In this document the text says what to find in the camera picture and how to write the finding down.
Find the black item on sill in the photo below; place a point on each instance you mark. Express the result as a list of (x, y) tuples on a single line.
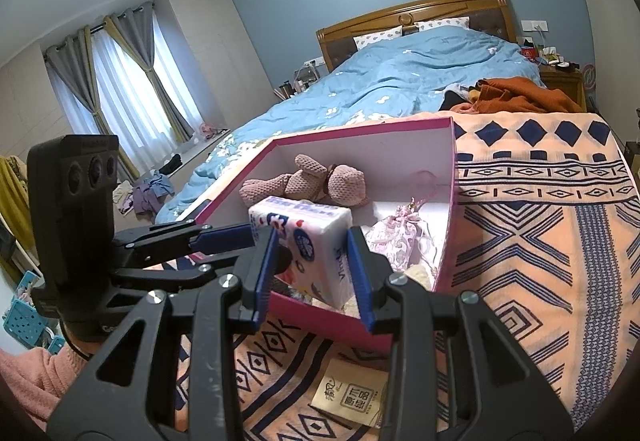
[(171, 163)]

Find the wooden nightstand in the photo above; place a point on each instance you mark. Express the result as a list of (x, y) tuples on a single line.
[(565, 81)]

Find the yellow garment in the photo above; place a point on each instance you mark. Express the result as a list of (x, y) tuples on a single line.
[(12, 196)]

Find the turquoise plastic basket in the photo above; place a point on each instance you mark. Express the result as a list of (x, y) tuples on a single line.
[(22, 323)]

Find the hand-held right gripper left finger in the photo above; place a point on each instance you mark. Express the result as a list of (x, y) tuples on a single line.
[(265, 271)]

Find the brown crochet bear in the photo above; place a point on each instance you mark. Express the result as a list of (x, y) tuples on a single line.
[(345, 183)]

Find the white wall socket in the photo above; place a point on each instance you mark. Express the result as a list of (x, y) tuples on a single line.
[(313, 61), (534, 25)]

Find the pink cardboard box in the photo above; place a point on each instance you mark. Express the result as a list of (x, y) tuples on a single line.
[(325, 321)]

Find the pink fabric pouch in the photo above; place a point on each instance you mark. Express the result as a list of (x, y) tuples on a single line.
[(400, 236)]

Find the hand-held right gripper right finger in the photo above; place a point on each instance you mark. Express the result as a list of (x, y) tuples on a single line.
[(362, 276)]

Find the wooden bed headboard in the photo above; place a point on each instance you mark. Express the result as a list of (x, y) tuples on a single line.
[(345, 28)]

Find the blue floral duvet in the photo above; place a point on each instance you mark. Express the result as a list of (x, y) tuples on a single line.
[(375, 81)]

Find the white sheer curtain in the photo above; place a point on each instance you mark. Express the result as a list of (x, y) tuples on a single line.
[(125, 106)]

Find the tan paper packet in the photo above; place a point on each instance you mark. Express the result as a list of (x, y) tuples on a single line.
[(350, 396)]

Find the orange brown cloth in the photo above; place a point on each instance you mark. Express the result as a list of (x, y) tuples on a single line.
[(515, 96)]

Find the pile of clothes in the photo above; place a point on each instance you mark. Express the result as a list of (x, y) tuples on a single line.
[(145, 193)]

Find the floral tissue pack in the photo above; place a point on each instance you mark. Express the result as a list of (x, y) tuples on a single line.
[(310, 241)]

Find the grey yellow curtain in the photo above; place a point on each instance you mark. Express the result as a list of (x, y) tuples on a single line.
[(80, 91), (145, 51)]

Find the pink item on sill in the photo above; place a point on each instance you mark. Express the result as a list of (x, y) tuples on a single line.
[(209, 130)]

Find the orange navy patterned blanket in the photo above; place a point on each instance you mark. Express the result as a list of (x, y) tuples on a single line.
[(550, 221)]

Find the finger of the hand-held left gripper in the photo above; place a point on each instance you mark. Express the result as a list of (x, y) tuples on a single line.
[(225, 236), (190, 273)]

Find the white dotted pillow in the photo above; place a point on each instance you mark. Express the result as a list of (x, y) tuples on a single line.
[(377, 37), (442, 23)]

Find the person's left forearm pink sleeve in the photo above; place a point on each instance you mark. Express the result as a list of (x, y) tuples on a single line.
[(30, 381)]

